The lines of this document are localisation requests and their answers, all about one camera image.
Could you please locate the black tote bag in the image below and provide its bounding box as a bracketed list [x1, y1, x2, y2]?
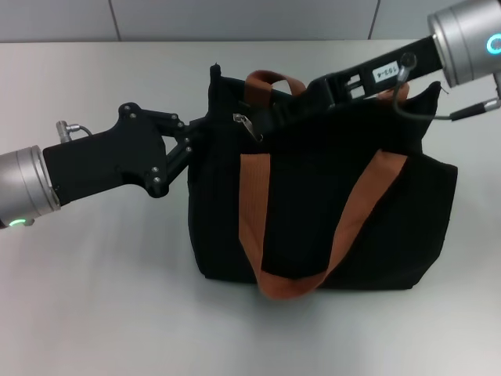
[186, 64, 459, 301]

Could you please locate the silver zipper pull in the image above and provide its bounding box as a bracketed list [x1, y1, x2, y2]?
[232, 112, 264, 143]

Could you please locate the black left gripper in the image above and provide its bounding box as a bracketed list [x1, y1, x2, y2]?
[41, 102, 214, 204]

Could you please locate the left gripper cable, metal plug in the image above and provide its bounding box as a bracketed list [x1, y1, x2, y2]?
[54, 120, 94, 140]

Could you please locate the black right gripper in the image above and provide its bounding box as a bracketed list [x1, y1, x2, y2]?
[272, 34, 445, 122]

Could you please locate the gripper cable, metal plug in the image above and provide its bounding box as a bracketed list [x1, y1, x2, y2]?
[392, 52, 501, 122]
[54, 120, 94, 140]

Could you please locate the right gripper cable, metal plug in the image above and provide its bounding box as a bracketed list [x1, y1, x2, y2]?
[392, 52, 501, 122]

